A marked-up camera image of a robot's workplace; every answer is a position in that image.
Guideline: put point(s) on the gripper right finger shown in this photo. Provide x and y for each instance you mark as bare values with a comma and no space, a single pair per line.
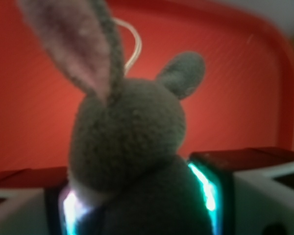
248,191

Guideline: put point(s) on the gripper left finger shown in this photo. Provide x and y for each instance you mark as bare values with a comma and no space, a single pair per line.
38,202

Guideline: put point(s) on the gray plush bunny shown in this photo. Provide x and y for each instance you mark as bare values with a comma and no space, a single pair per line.
123,161

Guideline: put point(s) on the red plastic tray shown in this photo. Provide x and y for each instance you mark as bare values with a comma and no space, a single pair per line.
245,100

